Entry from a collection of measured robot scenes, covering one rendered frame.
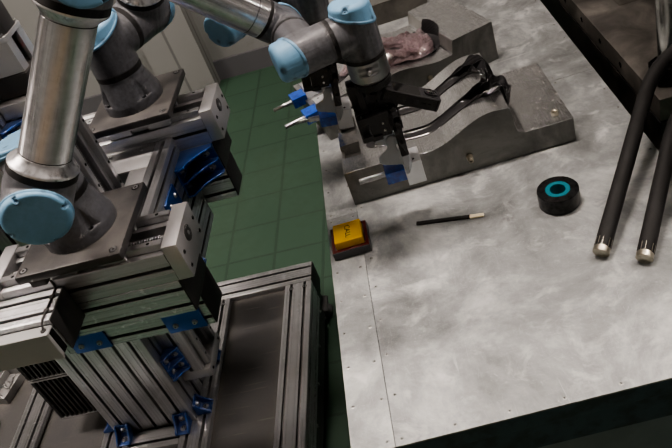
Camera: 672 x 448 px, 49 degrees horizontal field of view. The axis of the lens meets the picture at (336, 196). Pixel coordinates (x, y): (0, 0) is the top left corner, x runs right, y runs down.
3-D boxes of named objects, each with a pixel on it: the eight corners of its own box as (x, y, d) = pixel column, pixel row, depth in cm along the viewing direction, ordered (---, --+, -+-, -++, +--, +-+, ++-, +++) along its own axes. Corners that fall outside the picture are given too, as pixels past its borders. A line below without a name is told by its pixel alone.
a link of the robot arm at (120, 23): (84, 79, 179) (55, 30, 171) (121, 50, 187) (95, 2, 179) (115, 81, 172) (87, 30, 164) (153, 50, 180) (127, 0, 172)
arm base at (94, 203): (35, 261, 141) (7, 224, 136) (59, 212, 153) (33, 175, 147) (106, 244, 139) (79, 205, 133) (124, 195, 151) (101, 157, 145)
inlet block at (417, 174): (364, 199, 148) (356, 178, 145) (361, 184, 152) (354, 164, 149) (427, 180, 146) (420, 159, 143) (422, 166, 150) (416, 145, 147)
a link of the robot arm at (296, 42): (272, 69, 135) (326, 45, 136) (289, 93, 126) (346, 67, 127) (257, 31, 131) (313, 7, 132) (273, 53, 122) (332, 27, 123)
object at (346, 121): (299, 137, 172) (295, 120, 168) (298, 124, 176) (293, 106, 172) (354, 126, 172) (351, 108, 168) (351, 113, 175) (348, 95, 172)
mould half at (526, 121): (355, 205, 164) (337, 157, 156) (345, 142, 185) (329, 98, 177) (576, 140, 158) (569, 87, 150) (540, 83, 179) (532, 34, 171)
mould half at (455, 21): (331, 140, 188) (317, 105, 181) (299, 101, 209) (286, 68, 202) (498, 58, 194) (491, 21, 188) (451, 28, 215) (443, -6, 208)
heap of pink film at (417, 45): (359, 97, 189) (351, 71, 184) (335, 72, 203) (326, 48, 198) (447, 54, 192) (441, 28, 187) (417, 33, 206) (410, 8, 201)
